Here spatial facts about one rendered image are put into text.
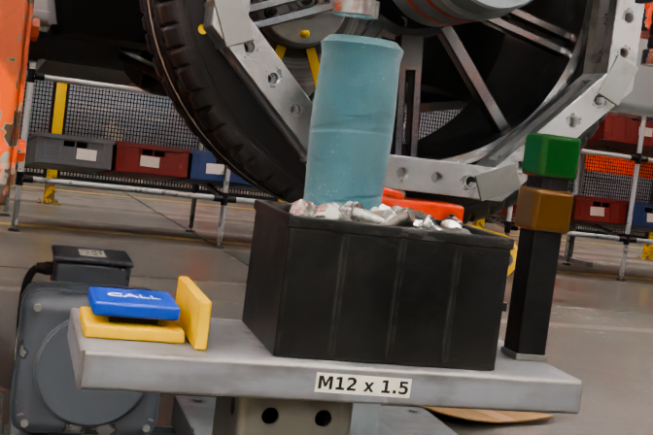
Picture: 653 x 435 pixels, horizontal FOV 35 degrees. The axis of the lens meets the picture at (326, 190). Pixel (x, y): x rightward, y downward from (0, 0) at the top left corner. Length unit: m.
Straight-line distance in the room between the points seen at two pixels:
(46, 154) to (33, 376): 3.86
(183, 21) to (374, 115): 0.29
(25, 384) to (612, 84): 0.80
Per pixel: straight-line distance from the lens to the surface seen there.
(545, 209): 0.97
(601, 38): 1.40
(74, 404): 1.29
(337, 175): 1.08
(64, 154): 5.13
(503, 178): 1.28
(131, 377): 0.81
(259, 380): 0.83
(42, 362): 1.28
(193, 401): 1.55
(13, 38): 1.09
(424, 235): 0.87
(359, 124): 1.08
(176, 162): 5.22
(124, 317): 0.86
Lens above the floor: 0.63
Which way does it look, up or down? 3 degrees down
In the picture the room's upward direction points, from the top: 7 degrees clockwise
